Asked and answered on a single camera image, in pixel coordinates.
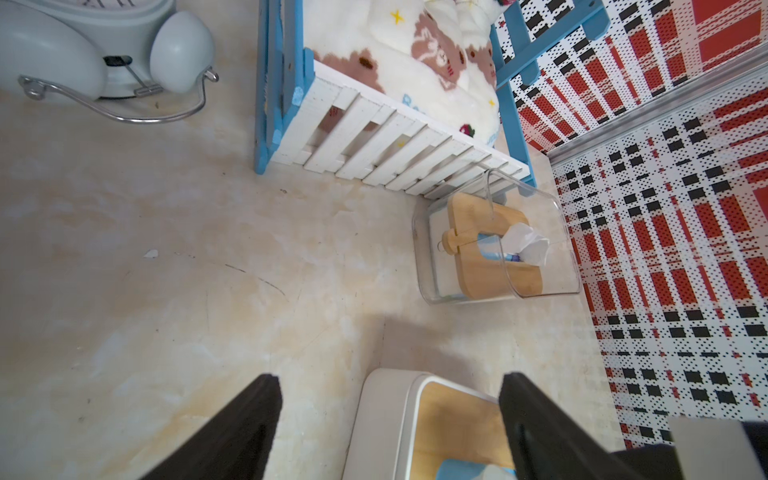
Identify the blue soft tissue pack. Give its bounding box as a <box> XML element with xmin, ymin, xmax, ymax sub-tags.
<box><xmin>477</xmin><ymin>223</ymin><xmax>550</xmax><ymax>267</ymax></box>

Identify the bear print blanket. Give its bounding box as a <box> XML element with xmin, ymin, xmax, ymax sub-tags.
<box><xmin>303</xmin><ymin>0</ymin><xmax>511</xmax><ymax>146</ymax></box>

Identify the white tissue box bamboo lid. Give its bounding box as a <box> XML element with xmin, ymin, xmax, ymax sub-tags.
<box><xmin>343</xmin><ymin>368</ymin><xmax>515</xmax><ymax>479</ymax></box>

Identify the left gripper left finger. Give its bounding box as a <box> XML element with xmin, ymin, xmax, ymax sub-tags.
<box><xmin>144</xmin><ymin>374</ymin><xmax>283</xmax><ymax>479</ymax></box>

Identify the blue tissue pack with sheet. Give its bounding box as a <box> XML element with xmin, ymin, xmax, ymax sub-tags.
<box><xmin>436</xmin><ymin>459</ymin><xmax>517</xmax><ymax>480</ymax></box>

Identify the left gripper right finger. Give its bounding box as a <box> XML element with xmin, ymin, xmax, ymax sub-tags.
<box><xmin>498</xmin><ymin>372</ymin><xmax>683</xmax><ymax>479</ymax></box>

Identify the white alarm clock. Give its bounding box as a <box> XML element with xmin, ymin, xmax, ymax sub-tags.
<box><xmin>1</xmin><ymin>1</ymin><xmax>219</xmax><ymax>125</ymax></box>

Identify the bamboo slotted lid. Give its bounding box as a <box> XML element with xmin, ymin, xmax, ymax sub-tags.
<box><xmin>442</xmin><ymin>193</ymin><xmax>543</xmax><ymax>301</ymax></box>

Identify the blue white toy crib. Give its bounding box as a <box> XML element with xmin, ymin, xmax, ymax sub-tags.
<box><xmin>253</xmin><ymin>1</ymin><xmax>610</xmax><ymax>198</ymax></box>

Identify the clear plastic tissue box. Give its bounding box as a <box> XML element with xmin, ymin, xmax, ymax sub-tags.
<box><xmin>412</xmin><ymin>169</ymin><xmax>581</xmax><ymax>305</ymax></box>

